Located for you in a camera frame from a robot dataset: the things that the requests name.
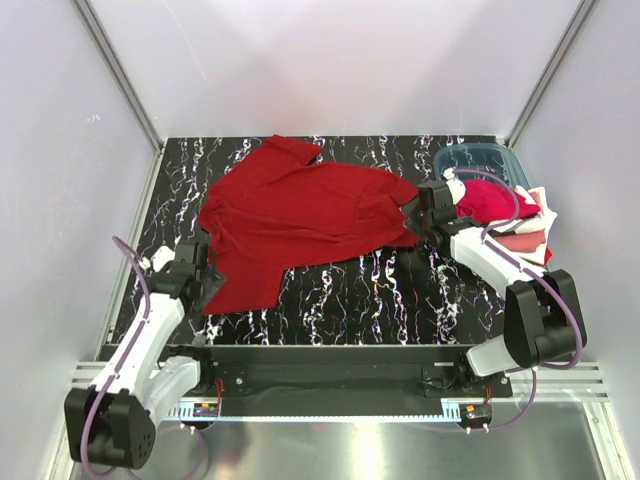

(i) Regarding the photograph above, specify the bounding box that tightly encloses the front aluminium rail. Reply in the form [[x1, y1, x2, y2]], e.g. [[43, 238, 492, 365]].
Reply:
[[71, 361, 609, 402]]

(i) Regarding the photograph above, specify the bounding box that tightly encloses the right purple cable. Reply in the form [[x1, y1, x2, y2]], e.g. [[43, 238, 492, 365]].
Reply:
[[447, 169, 587, 434]]

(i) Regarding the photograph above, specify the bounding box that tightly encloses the left aluminium frame post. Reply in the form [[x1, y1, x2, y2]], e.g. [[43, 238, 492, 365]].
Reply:
[[70, 0, 164, 153]]

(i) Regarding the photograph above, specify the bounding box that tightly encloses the left connector box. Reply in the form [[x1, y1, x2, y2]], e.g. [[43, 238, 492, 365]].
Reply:
[[192, 401, 220, 418]]

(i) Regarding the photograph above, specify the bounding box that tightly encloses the connector box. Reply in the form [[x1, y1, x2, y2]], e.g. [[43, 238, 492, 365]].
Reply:
[[192, 401, 220, 418], [461, 403, 493, 428]]

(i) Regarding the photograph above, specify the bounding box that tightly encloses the right connector box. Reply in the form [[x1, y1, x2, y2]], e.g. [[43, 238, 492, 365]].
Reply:
[[461, 403, 493, 428]]

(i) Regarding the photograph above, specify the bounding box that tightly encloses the red t-shirt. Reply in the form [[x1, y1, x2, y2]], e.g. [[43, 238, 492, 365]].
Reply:
[[198, 136, 417, 315]]

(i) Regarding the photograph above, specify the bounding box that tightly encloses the right aluminium frame post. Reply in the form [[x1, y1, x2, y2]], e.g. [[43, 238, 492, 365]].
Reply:
[[504, 0, 599, 149]]

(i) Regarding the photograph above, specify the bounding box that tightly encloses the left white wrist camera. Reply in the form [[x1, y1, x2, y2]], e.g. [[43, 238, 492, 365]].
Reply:
[[138, 245, 175, 272]]

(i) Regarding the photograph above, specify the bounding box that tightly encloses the crimson t-shirt on pile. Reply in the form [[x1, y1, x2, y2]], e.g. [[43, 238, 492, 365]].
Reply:
[[456, 179, 539, 225]]

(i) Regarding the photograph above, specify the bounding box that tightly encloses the black marble pattern mat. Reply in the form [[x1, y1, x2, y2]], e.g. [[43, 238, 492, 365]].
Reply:
[[133, 137, 504, 346]]

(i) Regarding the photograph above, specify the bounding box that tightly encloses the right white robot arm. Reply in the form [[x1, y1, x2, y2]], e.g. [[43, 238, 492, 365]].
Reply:
[[406, 178, 587, 397]]

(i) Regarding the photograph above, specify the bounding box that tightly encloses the clear blue plastic bin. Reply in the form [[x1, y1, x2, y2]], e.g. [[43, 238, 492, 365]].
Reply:
[[434, 143, 530, 190]]

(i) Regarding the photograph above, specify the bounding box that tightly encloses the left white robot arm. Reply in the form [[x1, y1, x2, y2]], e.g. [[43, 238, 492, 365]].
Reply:
[[64, 237, 225, 479]]

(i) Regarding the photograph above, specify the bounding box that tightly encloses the aluminium frame post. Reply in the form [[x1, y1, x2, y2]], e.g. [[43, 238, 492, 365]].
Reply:
[[70, 0, 164, 153], [504, 0, 599, 149]]

